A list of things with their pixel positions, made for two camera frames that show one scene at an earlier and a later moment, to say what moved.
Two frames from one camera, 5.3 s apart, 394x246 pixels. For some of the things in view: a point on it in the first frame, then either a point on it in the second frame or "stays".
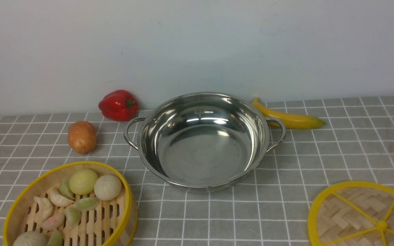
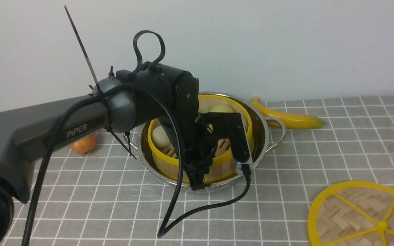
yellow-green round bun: [83, 181] -> [222, 108]
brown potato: [82, 137] stays
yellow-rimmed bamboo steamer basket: [90, 203] -> [166, 152]
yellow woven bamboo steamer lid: [359, 213] stays
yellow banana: [291, 121] stays
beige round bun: [31, 238] -> [160, 138]
